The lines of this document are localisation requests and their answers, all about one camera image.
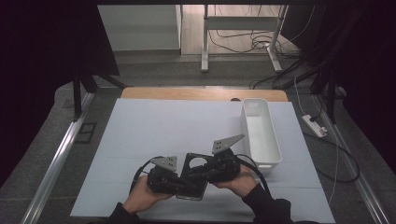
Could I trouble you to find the person's right hand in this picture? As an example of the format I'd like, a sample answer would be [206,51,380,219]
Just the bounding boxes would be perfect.
[212,163,260,199]

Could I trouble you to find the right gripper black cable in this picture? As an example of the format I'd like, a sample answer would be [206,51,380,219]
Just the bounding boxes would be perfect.
[234,153,271,196]

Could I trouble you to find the white desk frame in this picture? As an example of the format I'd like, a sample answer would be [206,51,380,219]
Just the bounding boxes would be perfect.
[200,4,289,74]

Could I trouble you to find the thick black floor cables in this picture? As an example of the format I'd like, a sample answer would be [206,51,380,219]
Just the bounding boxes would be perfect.
[248,57,321,91]

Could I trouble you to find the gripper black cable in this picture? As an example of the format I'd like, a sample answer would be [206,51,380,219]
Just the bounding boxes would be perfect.
[234,153,271,196]
[129,155,164,194]

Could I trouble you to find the black metal stand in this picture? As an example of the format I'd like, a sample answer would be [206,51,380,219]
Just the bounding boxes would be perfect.
[72,66,127,122]
[309,66,339,125]

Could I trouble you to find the black curtain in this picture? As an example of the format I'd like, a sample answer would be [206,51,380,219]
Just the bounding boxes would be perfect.
[0,0,120,188]
[281,0,396,175]

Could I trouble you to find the black floor cable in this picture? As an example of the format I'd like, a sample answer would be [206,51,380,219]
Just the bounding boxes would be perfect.
[303,130,361,184]

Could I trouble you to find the white cabinet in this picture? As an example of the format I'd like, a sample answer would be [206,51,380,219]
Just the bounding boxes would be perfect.
[97,4,183,52]

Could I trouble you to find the white table mat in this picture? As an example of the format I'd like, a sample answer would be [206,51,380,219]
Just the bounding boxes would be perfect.
[69,97,336,224]

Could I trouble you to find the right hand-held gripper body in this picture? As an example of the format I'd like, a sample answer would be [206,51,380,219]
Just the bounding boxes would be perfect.
[204,133,246,185]

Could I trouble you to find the dark floor socket plate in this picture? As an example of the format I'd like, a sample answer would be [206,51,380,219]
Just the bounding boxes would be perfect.
[74,121,97,145]

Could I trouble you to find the aluminium rail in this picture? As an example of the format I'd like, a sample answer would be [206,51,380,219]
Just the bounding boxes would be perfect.
[312,92,390,224]
[20,91,96,224]

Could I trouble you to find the white plastic storage bin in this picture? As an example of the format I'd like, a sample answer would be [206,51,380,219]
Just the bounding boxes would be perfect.
[240,97,283,175]

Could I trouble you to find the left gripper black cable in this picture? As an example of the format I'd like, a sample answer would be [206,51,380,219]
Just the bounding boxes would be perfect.
[129,155,164,194]

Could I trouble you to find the person's left hand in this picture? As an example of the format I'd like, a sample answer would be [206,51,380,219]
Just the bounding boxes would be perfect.
[121,175,174,216]

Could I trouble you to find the white power strip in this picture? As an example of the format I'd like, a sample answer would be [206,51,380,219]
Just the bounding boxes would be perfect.
[301,114,329,138]

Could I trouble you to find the thin white cable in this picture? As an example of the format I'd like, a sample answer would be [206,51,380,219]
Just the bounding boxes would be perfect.
[328,130,341,202]

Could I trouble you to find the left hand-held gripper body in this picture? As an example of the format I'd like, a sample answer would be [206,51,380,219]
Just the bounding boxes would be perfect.
[146,155,188,195]

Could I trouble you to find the tangle of cables under desk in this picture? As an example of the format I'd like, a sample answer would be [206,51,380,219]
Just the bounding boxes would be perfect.
[207,4,316,59]

